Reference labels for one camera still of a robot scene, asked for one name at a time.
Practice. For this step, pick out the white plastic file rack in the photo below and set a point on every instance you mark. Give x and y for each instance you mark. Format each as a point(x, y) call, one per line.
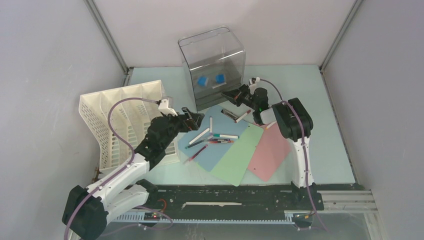
point(129, 110)

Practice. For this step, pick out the dark red cap marker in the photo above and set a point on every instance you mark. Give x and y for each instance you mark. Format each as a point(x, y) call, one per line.
point(242, 116)

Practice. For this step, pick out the purple cap marker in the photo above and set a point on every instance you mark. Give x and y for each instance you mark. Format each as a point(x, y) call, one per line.
point(211, 126)

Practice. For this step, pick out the teal cap marker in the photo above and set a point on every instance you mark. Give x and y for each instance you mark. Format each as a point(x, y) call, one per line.
point(226, 136)

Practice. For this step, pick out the clear plastic drawer box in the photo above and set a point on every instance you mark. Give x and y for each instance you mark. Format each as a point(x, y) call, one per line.
point(210, 53)

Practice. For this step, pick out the orange cap marker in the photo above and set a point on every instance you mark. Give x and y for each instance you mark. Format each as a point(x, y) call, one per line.
point(270, 125)

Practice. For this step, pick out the plain white marker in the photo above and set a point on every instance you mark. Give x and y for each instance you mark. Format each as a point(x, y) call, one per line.
point(199, 135)

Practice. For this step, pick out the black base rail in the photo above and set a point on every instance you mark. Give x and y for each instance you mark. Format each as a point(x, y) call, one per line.
point(233, 203)

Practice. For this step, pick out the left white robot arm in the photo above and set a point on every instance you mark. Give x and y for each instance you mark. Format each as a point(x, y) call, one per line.
point(89, 210)

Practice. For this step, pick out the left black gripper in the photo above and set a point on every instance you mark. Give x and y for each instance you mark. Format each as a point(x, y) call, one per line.
point(192, 123)

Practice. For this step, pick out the orange red pen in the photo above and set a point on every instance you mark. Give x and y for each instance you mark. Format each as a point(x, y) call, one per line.
point(220, 142)

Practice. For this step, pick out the metal clipboard clip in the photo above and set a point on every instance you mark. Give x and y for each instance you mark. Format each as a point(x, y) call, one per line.
point(229, 114)

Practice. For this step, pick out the pink clipboard sheet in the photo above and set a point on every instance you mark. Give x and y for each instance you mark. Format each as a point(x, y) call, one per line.
point(269, 154)

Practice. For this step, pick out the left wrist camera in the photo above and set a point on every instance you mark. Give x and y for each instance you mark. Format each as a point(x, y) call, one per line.
point(165, 106)

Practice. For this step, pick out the green clipboard sheet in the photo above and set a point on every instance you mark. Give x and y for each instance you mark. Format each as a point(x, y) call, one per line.
point(229, 161)

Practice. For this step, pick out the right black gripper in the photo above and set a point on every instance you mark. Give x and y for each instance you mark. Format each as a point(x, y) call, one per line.
point(236, 95)

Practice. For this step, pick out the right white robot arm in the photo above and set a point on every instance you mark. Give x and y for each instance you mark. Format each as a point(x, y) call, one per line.
point(293, 120)

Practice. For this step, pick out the blue eraser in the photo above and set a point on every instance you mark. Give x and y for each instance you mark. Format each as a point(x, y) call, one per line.
point(202, 81)
point(220, 78)

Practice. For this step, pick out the blue clipboard sheet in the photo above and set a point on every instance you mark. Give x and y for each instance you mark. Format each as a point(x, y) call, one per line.
point(221, 125)

